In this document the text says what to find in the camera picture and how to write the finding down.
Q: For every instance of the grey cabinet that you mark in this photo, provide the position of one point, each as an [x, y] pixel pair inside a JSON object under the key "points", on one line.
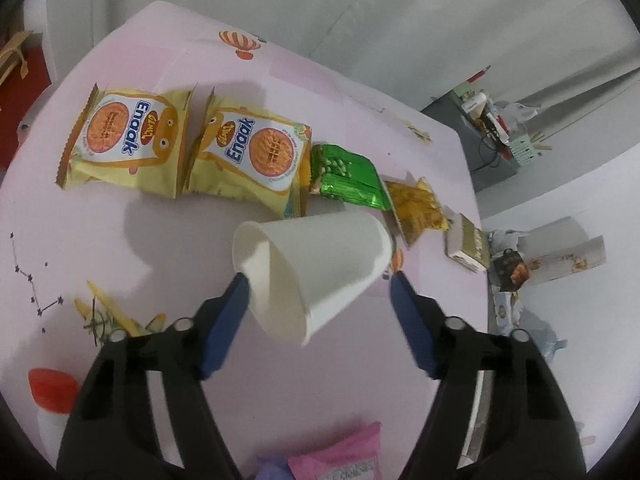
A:
{"points": [[482, 160]]}

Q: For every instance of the yellow noodle snack packet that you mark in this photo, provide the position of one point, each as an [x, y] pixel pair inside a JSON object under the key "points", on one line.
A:
{"points": [[125, 140], [250, 155]]}

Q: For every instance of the white paper cup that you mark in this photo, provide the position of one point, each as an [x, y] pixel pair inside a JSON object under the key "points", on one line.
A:
{"points": [[320, 260]]}

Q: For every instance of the white bottle with red cap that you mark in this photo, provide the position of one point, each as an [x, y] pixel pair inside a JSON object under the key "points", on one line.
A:
{"points": [[50, 395]]}

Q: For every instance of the green foil snack packet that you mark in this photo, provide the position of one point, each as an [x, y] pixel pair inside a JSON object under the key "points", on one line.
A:
{"points": [[350, 177]]}

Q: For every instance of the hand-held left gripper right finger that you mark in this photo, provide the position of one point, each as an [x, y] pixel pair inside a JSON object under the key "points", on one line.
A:
{"points": [[415, 320]]}

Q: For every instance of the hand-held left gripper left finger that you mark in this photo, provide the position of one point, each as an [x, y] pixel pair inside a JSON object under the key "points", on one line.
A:
{"points": [[222, 330]]}

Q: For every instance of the mint green box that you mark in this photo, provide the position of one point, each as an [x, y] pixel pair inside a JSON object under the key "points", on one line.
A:
{"points": [[525, 147]]}

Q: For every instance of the red paper bag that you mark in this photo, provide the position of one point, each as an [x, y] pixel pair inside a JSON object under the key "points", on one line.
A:
{"points": [[20, 95]]}

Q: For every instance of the small white and gold box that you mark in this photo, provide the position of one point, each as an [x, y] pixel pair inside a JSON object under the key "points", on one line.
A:
{"points": [[467, 245]]}

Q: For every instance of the small white bottle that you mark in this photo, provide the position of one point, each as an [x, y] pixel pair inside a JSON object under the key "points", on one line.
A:
{"points": [[475, 103]]}

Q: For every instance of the pink printed tablecloth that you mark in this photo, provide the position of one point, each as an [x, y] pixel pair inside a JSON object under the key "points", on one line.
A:
{"points": [[175, 250]]}

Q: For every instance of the clear packet of yellow snacks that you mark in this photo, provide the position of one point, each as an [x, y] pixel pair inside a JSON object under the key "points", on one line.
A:
{"points": [[415, 210]]}

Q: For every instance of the pink snack packet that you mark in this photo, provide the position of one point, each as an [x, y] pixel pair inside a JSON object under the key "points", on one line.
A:
{"points": [[340, 455]]}

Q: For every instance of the dark bag with pastry print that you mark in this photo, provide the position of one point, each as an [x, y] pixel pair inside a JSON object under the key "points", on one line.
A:
{"points": [[510, 270]]}

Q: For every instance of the blue snack packet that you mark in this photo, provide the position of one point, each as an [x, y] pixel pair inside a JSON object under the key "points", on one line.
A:
{"points": [[272, 467]]}

